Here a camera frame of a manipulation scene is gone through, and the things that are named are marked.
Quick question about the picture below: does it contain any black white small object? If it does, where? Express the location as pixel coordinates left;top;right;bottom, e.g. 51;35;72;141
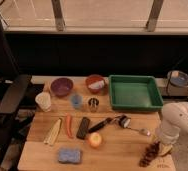
118;115;131;128

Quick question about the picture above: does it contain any red bowl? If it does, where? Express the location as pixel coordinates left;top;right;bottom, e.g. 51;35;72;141
85;74;106;94

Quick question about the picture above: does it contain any purple bowl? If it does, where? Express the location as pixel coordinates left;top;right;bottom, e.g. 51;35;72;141
50;77;73;97

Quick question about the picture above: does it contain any yellow red apple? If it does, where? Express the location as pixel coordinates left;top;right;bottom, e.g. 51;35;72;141
88;132;102;148

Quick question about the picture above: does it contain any corn cob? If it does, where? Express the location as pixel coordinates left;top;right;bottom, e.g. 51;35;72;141
44;118;62;146

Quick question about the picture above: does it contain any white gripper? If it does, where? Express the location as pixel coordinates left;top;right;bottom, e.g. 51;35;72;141
155;132;177;157

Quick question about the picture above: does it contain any blue sponge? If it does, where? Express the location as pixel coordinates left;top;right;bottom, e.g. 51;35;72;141
58;148;81;164

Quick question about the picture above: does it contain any black remote control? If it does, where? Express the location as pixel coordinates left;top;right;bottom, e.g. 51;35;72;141
76;117;90;140

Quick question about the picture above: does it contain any metal spoon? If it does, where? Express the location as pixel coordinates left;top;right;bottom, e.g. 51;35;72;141
127;127;151;136

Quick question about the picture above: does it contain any white plastic cup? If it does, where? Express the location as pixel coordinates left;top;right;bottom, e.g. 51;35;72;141
35;92;51;112

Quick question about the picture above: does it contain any blue plastic cup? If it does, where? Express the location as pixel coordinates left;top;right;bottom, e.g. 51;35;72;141
70;94;82;109

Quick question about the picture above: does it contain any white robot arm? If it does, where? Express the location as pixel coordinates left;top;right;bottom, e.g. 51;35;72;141
155;102;188;156

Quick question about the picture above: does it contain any green plastic tray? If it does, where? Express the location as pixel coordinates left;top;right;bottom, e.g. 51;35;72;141
109;75;163;112

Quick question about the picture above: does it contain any black office chair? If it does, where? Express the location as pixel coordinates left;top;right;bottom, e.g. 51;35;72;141
0;21;31;165

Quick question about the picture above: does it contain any black handled utensil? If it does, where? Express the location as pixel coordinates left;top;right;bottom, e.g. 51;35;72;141
88;118;112;133

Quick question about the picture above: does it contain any purple grape bunch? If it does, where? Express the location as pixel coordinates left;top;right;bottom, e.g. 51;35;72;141
139;142;160;167

